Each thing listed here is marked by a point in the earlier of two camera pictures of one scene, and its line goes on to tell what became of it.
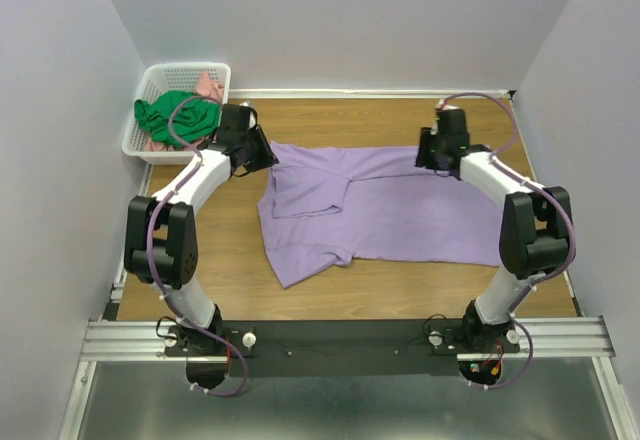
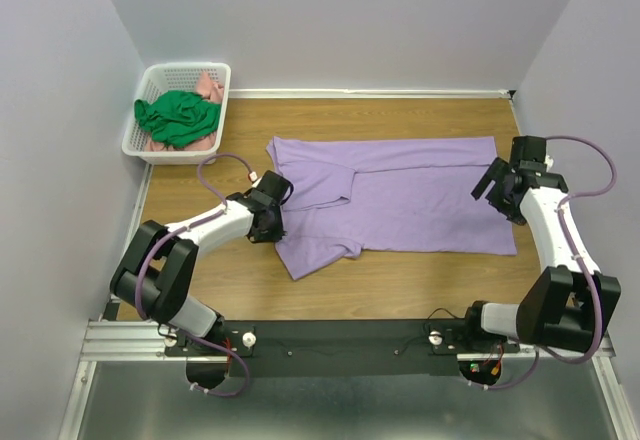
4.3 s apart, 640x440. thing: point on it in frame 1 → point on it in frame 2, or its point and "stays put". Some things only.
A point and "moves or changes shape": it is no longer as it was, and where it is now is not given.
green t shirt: x=177 y=118 stays put
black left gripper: x=268 y=157 → x=275 y=235
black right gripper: x=425 y=136 → x=499 y=166
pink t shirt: x=207 y=87 stays put
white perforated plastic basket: x=159 y=79 stays put
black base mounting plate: x=351 y=347 stays put
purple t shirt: x=325 y=206 moves or changes shape
